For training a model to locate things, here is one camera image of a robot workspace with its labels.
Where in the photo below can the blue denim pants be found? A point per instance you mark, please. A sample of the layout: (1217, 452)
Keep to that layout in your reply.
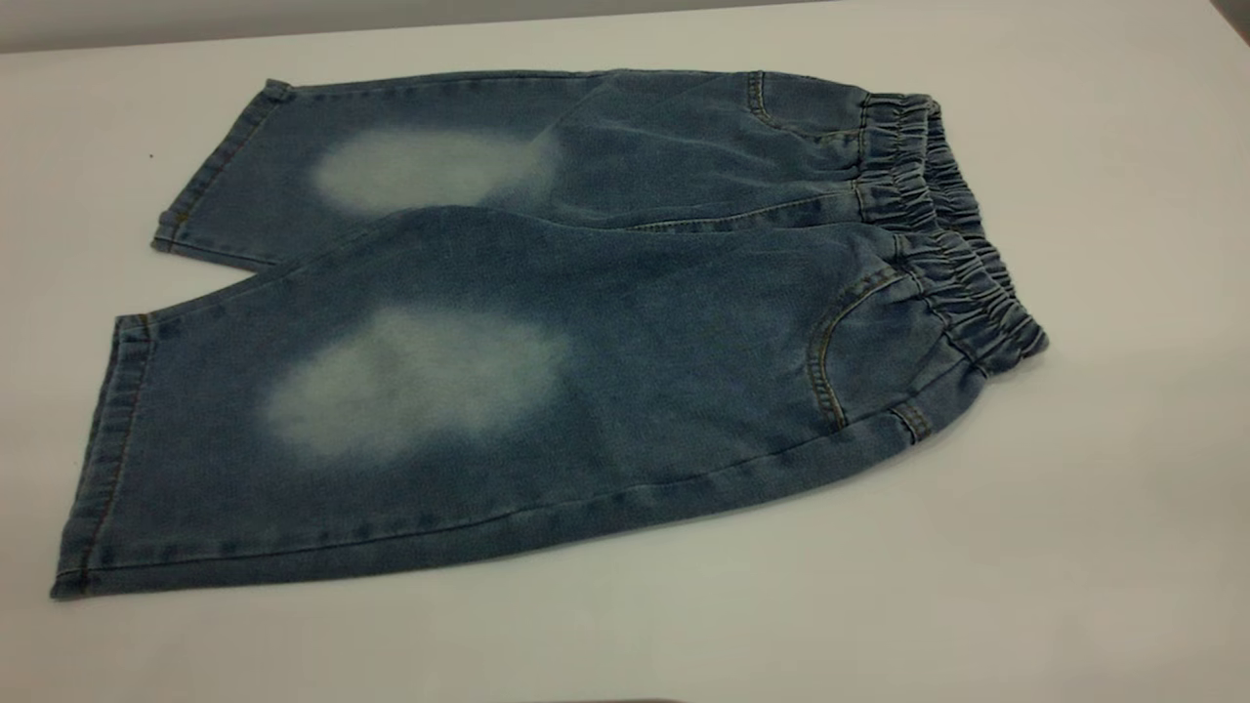
(586, 342)

